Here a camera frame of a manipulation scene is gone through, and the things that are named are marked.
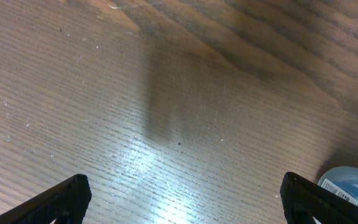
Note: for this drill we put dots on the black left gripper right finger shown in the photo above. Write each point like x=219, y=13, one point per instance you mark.
x=306, y=202

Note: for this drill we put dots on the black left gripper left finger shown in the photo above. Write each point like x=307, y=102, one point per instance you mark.
x=66, y=202

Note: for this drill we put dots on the clear plastic container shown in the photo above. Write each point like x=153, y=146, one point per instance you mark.
x=337, y=174

